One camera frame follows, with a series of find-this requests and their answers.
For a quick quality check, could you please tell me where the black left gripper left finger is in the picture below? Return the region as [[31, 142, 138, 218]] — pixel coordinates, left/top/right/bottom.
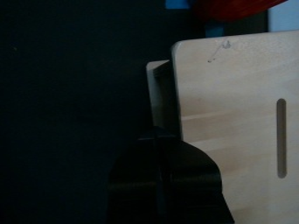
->
[[107, 126, 163, 224]]

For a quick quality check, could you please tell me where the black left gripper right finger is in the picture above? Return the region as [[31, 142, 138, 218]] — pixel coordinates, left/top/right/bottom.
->
[[159, 127, 237, 224]]

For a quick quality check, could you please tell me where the red cup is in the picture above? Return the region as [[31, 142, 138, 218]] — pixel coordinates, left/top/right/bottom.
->
[[191, 0, 290, 23]]

